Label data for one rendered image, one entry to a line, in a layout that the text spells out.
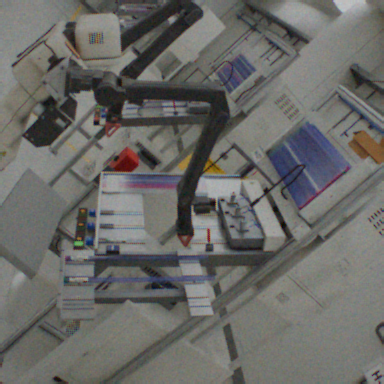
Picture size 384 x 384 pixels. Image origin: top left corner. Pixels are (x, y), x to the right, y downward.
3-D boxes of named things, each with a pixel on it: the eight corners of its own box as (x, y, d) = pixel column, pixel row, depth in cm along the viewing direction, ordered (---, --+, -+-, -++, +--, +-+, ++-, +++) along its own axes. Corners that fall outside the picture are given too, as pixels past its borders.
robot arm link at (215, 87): (230, 75, 163) (236, 90, 155) (224, 110, 171) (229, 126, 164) (95, 69, 155) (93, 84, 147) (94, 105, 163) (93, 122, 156)
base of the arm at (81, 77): (68, 60, 153) (66, 71, 143) (93, 62, 155) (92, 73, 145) (66, 85, 157) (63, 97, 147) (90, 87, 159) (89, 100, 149)
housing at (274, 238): (260, 264, 201) (266, 236, 195) (237, 204, 244) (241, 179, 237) (279, 264, 202) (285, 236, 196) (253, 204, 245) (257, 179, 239)
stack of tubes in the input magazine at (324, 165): (298, 209, 192) (351, 165, 186) (266, 154, 237) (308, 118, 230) (315, 227, 198) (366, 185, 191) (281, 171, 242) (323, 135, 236)
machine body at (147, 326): (45, 380, 217) (136, 309, 202) (59, 285, 278) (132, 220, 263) (145, 433, 245) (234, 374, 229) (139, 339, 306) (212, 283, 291)
